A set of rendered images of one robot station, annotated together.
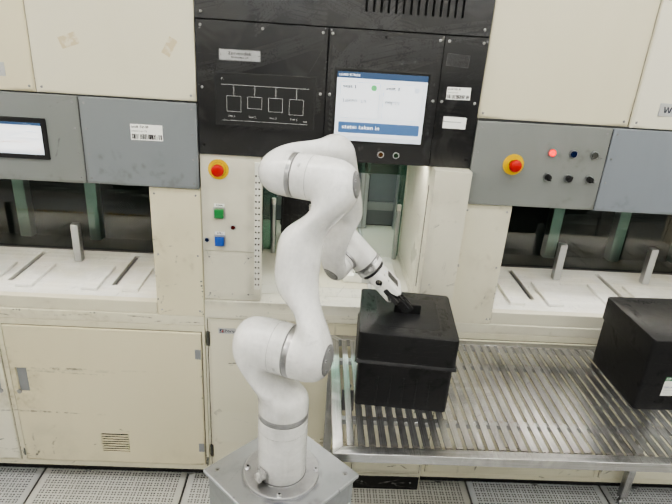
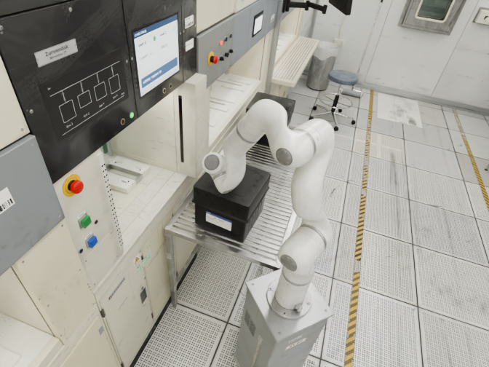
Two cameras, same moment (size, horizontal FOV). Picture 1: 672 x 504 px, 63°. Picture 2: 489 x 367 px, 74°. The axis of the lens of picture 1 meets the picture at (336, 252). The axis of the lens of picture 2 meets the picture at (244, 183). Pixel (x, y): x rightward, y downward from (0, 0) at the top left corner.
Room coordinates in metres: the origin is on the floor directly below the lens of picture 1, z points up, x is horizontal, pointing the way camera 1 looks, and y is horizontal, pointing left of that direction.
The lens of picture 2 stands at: (1.07, 0.90, 2.00)
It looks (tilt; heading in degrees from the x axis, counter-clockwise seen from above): 40 degrees down; 287
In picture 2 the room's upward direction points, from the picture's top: 7 degrees clockwise
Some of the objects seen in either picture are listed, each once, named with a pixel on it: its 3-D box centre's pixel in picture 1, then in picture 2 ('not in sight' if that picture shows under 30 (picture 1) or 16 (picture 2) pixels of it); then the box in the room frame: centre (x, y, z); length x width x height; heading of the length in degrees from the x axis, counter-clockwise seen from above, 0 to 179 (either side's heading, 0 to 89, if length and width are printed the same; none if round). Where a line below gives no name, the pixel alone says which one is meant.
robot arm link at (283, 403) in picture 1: (272, 367); (298, 258); (1.06, 0.13, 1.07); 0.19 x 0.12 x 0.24; 71
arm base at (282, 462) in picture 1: (282, 442); (292, 285); (1.05, 0.10, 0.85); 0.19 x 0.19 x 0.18
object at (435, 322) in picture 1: (405, 322); (233, 184); (1.47, -0.23, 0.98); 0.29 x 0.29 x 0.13; 87
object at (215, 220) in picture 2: (401, 358); (231, 204); (1.47, -0.23, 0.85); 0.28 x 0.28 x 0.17; 87
